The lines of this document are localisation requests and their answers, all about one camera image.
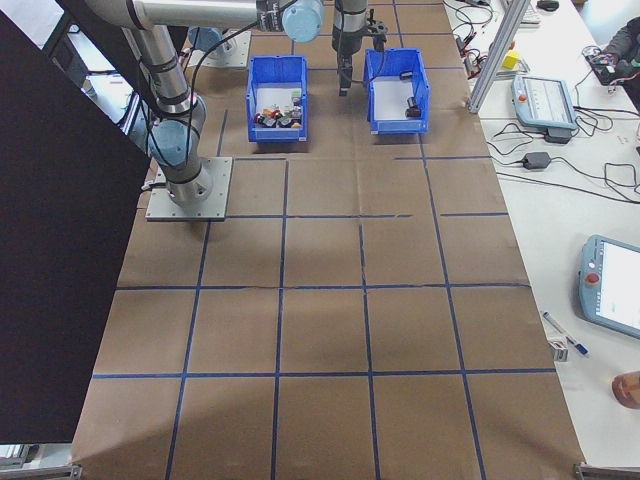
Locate blue plastic button bin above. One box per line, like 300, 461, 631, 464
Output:
245, 53, 312, 145

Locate light blue teach pendant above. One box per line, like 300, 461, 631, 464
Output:
578, 233, 640, 342
510, 73, 580, 135

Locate person in dark jacket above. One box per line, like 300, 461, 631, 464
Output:
602, 17, 640, 89

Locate blue white pen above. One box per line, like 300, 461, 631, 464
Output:
542, 310, 590, 359

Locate brown rounded object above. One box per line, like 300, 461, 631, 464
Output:
612, 370, 640, 411

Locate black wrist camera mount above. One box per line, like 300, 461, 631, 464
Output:
366, 10, 390, 53

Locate white square base plate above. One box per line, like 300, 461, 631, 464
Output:
144, 156, 234, 222
187, 30, 252, 69

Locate aluminium profile post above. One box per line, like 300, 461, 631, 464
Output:
467, 0, 532, 114

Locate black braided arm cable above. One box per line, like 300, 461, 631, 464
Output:
143, 24, 256, 151

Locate circuit board with wires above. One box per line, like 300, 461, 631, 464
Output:
583, 45, 622, 77

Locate black frame cover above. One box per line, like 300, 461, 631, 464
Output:
0, 8, 155, 445

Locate aluminium rail end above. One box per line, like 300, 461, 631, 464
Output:
0, 462, 84, 480
572, 460, 640, 480

